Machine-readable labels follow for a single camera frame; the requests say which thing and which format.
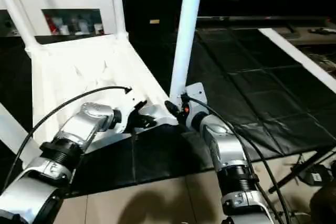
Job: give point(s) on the white flat board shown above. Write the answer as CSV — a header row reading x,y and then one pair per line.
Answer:
x,y
299,59

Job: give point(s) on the black power adapter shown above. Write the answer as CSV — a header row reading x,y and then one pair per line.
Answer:
x,y
316,174

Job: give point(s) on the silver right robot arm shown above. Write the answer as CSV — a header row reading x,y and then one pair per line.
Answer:
x,y
223,150

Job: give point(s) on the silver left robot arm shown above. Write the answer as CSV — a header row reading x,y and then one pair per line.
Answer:
x,y
84,124

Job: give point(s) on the small black device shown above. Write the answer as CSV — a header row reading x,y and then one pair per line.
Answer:
x,y
323,31

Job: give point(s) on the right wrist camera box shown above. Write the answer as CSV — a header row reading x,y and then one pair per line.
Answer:
x,y
197,94

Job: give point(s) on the small tan label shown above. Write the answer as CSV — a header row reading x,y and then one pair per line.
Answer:
x,y
154,22

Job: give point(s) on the black work mat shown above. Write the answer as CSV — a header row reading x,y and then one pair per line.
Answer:
x,y
252,93

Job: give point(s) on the red bottle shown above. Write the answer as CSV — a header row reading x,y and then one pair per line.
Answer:
x,y
50,24

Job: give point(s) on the white plastic table top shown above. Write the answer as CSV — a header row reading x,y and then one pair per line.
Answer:
x,y
79,72

